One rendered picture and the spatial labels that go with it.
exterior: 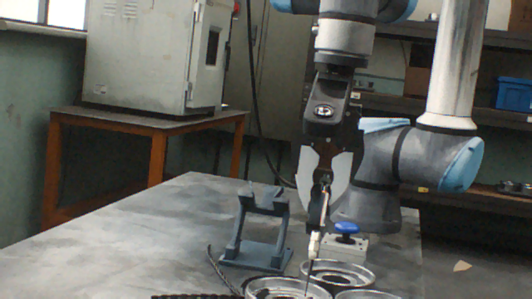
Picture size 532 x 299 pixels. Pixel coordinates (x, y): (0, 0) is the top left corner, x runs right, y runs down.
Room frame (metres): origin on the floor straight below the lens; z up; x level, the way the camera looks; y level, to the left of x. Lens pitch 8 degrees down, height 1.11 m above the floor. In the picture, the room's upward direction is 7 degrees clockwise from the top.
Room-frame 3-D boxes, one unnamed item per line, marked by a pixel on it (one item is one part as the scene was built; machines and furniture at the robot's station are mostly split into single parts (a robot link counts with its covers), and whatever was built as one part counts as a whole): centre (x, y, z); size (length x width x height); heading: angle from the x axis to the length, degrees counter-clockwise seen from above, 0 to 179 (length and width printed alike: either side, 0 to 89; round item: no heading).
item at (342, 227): (0.97, -0.15, 0.85); 0.04 x 0.04 x 0.05
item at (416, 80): (4.30, -1.09, 1.19); 0.52 x 0.42 x 0.38; 78
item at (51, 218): (3.51, 0.57, 0.39); 1.50 x 0.62 x 0.78; 168
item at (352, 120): (0.85, -0.09, 1.07); 0.09 x 0.08 x 0.12; 171
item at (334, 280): (0.83, -0.12, 0.82); 0.10 x 0.10 x 0.04
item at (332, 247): (0.98, -0.15, 0.82); 0.08 x 0.07 x 0.05; 168
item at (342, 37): (0.84, -0.09, 1.15); 0.08 x 0.08 x 0.05
